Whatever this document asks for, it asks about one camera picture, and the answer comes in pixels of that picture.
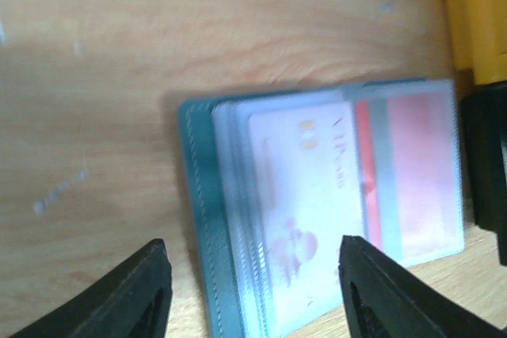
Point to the black bin with teal cards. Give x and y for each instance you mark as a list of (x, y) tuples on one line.
[(483, 119)]

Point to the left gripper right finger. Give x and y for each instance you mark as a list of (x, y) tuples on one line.
[(383, 299)]

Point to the white VIP card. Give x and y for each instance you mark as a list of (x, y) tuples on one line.
[(309, 191)]

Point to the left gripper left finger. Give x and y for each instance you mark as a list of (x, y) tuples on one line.
[(132, 300)]

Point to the teal card holder wallet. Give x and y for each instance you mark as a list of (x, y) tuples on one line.
[(222, 186)]

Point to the yellow bin with cards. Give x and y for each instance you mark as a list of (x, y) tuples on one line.
[(478, 35)]

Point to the red circle credit card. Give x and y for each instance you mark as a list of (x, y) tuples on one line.
[(411, 176)]

